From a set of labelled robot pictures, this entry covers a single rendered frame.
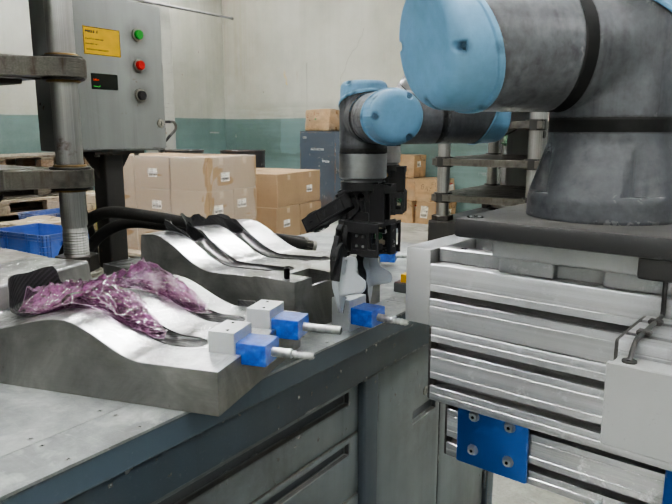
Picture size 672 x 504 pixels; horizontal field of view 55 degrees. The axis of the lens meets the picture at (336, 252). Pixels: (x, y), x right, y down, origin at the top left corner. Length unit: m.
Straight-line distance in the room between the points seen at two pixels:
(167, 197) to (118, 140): 3.41
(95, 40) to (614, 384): 1.55
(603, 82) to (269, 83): 9.19
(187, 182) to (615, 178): 4.56
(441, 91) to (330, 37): 8.55
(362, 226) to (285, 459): 0.39
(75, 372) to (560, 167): 0.61
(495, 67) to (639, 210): 0.19
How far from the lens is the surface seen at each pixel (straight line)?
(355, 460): 1.27
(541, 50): 0.60
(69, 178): 1.60
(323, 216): 1.05
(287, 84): 9.54
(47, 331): 0.88
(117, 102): 1.85
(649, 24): 0.67
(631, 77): 0.66
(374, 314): 1.04
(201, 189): 4.99
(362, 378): 1.19
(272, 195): 5.74
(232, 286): 1.11
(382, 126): 0.87
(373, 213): 1.00
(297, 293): 1.02
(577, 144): 0.66
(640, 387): 0.54
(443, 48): 0.59
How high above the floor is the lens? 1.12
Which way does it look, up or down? 11 degrees down
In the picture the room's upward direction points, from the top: straight up
